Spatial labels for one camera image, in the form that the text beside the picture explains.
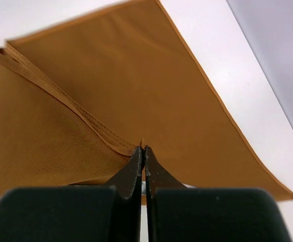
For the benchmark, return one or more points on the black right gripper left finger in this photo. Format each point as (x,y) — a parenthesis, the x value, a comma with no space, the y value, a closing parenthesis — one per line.
(111,212)

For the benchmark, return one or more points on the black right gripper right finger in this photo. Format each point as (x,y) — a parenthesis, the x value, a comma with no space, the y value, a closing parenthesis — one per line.
(178,213)

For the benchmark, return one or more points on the brown cloth napkin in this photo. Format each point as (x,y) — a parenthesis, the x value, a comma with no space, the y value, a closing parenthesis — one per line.
(77,98)

